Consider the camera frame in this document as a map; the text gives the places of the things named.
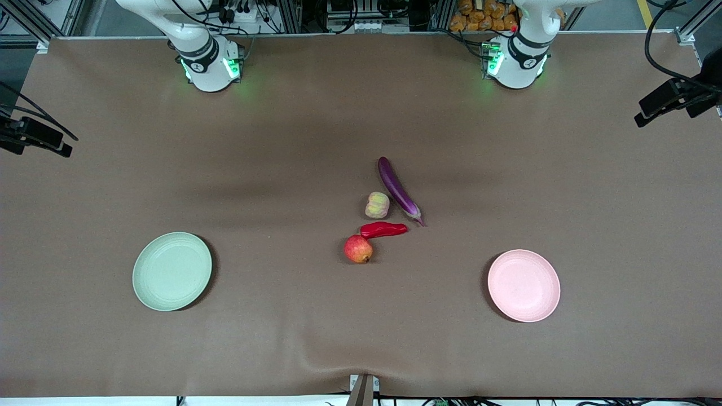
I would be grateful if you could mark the white power strip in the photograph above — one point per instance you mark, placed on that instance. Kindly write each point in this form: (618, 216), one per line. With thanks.
(248, 14)

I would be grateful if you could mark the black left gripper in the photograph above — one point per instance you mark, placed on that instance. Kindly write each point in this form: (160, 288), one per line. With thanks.
(701, 101)

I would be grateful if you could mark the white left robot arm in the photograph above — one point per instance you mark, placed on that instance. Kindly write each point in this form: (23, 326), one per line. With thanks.
(516, 65)

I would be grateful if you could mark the red chili pepper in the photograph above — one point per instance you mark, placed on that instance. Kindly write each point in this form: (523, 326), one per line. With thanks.
(383, 230)

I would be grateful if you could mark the round light green plate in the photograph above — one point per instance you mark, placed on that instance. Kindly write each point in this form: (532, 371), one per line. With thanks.
(172, 272)

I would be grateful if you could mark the aluminium frame post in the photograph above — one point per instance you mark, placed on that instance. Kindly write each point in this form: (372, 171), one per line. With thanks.
(290, 14)
(441, 14)

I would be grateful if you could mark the aluminium frame profile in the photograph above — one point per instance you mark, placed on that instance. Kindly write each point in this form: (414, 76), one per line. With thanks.
(34, 28)
(691, 28)

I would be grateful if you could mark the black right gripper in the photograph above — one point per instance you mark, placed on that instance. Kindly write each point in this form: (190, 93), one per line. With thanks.
(12, 134)

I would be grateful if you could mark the large table cover mat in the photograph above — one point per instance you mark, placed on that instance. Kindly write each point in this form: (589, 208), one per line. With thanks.
(282, 141)

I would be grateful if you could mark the red yellow apple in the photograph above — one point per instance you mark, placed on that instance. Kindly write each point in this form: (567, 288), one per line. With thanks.
(358, 249)

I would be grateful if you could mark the pale yellow pink peach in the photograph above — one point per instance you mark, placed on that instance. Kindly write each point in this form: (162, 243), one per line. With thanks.
(377, 205)

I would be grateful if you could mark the bag of orange fruits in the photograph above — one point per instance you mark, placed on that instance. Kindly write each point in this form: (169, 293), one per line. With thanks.
(485, 16)

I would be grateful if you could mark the long purple eggplant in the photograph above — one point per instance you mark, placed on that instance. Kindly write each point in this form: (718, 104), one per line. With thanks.
(396, 187)

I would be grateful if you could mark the round pink plate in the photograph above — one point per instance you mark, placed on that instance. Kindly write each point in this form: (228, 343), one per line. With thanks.
(524, 286)

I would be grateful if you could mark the grey metal table bracket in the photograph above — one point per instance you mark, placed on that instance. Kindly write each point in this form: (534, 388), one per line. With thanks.
(364, 395)

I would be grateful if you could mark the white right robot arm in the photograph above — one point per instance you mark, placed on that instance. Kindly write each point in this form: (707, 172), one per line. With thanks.
(208, 67)

